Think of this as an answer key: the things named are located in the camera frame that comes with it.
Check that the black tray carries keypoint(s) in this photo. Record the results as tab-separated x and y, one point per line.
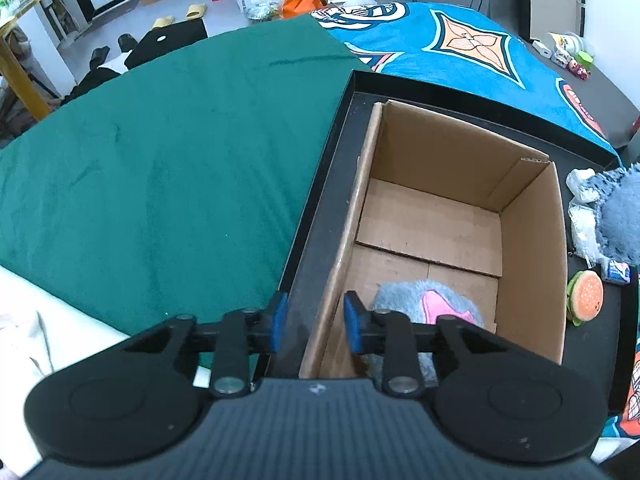
330	200

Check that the blue printed blanket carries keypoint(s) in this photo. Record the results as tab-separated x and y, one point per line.
425	45

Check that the hamburger plush toy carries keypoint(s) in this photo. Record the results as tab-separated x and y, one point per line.
587	292

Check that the blue plush toy pink patch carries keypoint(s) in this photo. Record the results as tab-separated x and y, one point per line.
400	295

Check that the yellow table leg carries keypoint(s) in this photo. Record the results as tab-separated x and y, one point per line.
22	80

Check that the small white plastic bundle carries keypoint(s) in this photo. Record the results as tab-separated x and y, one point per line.
580	180

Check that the green toy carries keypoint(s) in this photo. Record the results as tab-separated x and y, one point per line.
585	57

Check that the white plastic bag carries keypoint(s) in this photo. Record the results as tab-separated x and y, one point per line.
358	0

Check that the brown cardboard box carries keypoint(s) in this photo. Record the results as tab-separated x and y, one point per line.
425	160

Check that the white charger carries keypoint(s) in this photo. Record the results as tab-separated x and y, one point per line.
542	48

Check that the red figure toy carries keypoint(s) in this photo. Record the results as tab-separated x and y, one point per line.
585	73
573	67

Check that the yellow slipper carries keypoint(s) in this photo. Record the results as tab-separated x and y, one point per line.
162	23
196	11

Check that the grey-blue fluffy plush toy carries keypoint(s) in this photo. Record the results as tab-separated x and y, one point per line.
622	215

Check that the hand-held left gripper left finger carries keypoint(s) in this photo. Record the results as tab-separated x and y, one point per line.
277	322

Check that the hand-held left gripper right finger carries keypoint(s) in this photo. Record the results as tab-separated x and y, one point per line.
352	320

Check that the green plastic bag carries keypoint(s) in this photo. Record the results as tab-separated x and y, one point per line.
262	11

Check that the clear printed plastic cup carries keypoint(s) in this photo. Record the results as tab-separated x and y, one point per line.
565	41

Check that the white bed sheet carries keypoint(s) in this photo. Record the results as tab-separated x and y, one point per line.
30	300

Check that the black shoe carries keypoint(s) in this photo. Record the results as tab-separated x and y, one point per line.
126	42
100	56

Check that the green blanket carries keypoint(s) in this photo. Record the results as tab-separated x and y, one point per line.
150	160

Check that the small white toy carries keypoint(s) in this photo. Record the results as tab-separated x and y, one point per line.
560	58

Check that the small blue white packet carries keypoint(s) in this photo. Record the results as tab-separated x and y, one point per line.
616	271

